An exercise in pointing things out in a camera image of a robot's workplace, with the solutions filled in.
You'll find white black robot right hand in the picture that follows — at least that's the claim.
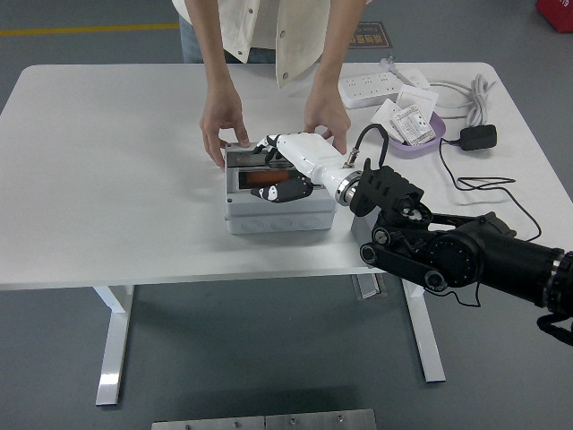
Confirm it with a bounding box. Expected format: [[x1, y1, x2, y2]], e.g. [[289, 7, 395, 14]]
[[249, 132, 359, 205]]

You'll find person's right hand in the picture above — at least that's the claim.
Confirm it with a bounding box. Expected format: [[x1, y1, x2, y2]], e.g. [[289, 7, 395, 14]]
[[199, 91, 251, 174]]

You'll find person's left hand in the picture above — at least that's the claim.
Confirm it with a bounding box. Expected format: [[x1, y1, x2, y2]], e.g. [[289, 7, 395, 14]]
[[303, 89, 353, 156]]

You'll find orange cylindrical battery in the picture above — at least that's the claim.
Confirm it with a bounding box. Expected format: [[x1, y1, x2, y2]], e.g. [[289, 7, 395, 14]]
[[241, 171, 296, 188]]

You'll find grey plastic junction box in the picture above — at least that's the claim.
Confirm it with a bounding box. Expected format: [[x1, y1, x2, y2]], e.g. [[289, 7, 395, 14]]
[[223, 141, 338, 235]]

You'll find silver floor outlet box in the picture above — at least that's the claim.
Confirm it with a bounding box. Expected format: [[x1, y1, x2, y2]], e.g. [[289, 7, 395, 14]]
[[351, 271, 389, 300]]

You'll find white power strip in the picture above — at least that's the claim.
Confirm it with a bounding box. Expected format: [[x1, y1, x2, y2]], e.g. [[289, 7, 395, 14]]
[[338, 72, 401, 109]]

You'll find small white socket panel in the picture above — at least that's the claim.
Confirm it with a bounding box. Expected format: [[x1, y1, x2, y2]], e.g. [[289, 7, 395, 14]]
[[371, 99, 402, 135]]

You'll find person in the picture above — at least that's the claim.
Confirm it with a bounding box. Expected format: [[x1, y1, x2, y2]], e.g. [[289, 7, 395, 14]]
[[172, 0, 372, 90]]

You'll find brown floor sign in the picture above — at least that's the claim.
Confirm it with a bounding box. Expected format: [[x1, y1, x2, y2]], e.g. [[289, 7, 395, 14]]
[[346, 21, 393, 50]]

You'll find bagged socket with label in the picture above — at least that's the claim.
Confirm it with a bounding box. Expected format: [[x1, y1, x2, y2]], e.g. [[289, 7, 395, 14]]
[[389, 105, 438, 147]]

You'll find large white socket panel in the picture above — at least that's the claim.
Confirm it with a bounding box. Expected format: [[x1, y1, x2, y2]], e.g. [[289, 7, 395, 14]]
[[396, 84, 440, 118]]

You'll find grey foam block holder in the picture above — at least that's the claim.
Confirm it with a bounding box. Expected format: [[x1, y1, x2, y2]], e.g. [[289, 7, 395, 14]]
[[350, 210, 381, 270]]

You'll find purple plastic tray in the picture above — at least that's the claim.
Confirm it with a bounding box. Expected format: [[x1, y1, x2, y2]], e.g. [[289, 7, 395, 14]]
[[373, 110, 448, 159]]

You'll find black power adapter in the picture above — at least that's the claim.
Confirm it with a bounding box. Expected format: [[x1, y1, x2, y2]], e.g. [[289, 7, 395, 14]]
[[459, 124, 499, 152]]

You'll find white table leg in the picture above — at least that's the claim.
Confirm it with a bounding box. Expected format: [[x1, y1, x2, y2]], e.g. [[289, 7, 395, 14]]
[[92, 284, 135, 407], [400, 277, 448, 383]]

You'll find red object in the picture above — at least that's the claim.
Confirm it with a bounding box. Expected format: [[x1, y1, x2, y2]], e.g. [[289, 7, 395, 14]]
[[535, 0, 573, 33]]

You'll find grey metal plate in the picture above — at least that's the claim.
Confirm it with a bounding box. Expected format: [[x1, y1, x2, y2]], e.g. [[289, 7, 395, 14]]
[[151, 416, 266, 430]]

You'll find small white switch device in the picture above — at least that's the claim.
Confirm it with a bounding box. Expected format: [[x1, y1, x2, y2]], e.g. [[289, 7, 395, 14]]
[[399, 70, 430, 90]]

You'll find thin black cable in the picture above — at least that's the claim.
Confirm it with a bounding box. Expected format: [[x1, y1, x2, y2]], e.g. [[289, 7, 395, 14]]
[[438, 137, 543, 309]]

